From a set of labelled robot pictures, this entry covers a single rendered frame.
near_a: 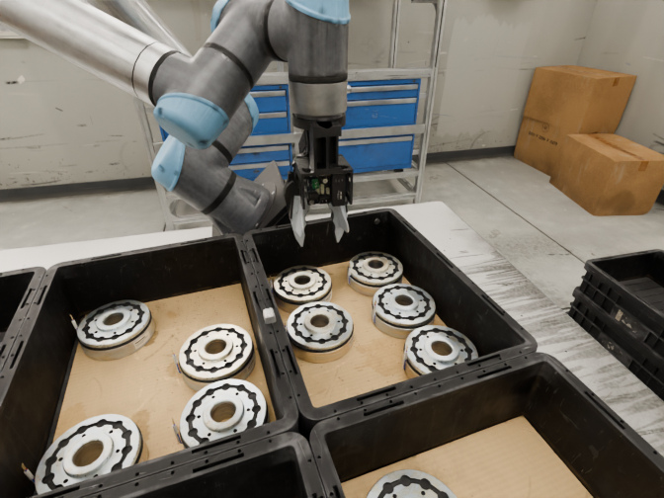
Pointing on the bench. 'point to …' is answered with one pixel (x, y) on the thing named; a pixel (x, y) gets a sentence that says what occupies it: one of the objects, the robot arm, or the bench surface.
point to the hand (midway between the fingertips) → (318, 234)
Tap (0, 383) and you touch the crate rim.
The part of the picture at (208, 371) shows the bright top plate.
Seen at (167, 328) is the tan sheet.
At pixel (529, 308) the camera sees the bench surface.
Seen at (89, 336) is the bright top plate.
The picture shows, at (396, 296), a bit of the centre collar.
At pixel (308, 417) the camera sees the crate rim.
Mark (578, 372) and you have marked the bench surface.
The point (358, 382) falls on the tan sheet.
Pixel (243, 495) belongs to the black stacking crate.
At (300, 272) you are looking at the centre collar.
